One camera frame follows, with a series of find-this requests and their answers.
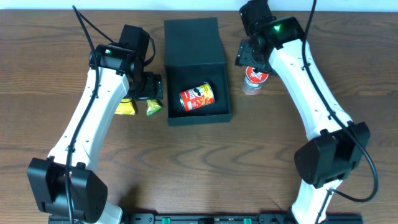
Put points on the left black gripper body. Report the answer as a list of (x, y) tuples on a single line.
[(152, 86)]

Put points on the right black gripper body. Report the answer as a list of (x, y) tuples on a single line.
[(245, 58)]

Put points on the green snack packet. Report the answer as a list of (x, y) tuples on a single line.
[(153, 106)]

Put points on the yellow snack packet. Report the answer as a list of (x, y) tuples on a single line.
[(126, 107)]

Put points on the silver Pringles can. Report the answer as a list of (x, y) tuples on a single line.
[(253, 81)]

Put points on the red Pringles can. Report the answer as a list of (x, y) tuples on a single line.
[(197, 97)]

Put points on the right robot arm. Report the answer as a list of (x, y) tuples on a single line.
[(335, 143)]

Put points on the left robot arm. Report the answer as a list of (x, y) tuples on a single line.
[(65, 183)]

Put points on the black open gift box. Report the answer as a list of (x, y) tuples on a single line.
[(194, 55)]

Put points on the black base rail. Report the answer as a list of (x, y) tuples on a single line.
[(205, 219)]

